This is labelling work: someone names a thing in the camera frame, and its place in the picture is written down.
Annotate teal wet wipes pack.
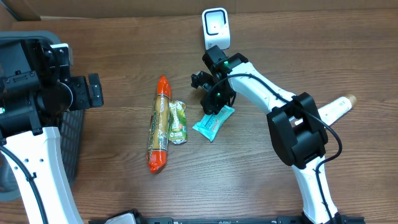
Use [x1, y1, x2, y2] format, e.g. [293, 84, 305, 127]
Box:
[193, 105, 235, 142]

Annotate green snack packet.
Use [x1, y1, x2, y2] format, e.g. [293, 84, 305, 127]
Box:
[169, 100, 187, 144]

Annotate orange biscuit roll pack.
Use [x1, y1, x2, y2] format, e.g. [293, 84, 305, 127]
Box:
[147, 75, 172, 173]

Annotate grey plastic basket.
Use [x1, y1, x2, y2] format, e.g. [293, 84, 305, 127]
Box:
[1, 30, 85, 202]

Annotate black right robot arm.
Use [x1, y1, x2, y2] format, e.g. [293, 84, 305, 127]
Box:
[192, 45, 340, 223]

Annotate white barcode scanner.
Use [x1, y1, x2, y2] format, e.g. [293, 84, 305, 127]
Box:
[201, 7, 231, 50]

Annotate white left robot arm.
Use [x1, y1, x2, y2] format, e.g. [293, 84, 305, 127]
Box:
[1, 37, 104, 223]

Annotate white tube gold cap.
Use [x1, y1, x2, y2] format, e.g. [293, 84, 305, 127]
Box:
[292, 94, 358, 128]

